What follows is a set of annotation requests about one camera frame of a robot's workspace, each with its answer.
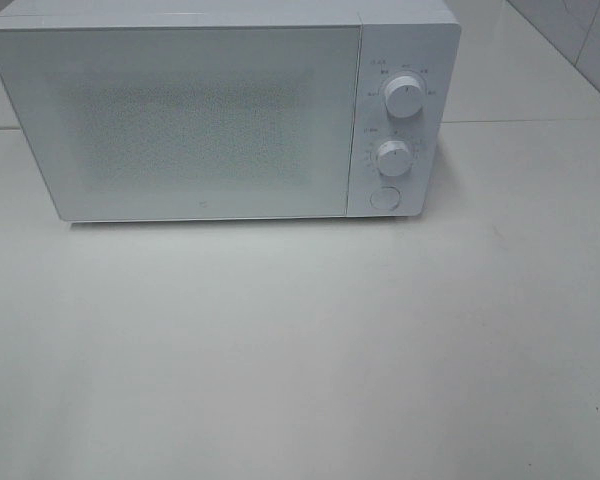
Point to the round white door-release button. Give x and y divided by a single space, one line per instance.
385 198

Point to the white microwave knob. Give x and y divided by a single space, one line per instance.
394 158
404 95

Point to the white microwave oven body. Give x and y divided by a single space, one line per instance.
394 36

